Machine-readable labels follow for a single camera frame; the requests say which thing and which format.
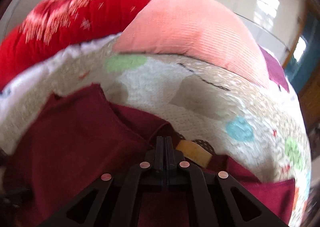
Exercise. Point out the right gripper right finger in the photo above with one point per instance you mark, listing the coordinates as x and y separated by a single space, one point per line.
213 199

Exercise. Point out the dark red knit sweater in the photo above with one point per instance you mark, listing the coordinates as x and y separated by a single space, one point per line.
78 138

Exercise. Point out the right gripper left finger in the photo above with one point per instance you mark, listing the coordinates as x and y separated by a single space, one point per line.
110 200

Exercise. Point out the patchwork heart quilt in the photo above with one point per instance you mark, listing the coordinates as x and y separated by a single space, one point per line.
262 128

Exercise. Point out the wooden door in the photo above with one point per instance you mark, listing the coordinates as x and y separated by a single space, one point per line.
309 101

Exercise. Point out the red floral duvet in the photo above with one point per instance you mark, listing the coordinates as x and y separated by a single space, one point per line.
54 25

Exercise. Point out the white fleece sheet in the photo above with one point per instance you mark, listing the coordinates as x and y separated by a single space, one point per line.
28 78

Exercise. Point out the pink waffle pillow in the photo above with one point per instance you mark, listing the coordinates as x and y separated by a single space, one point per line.
202 29

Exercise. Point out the purple towel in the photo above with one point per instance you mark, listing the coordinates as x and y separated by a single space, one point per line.
275 71

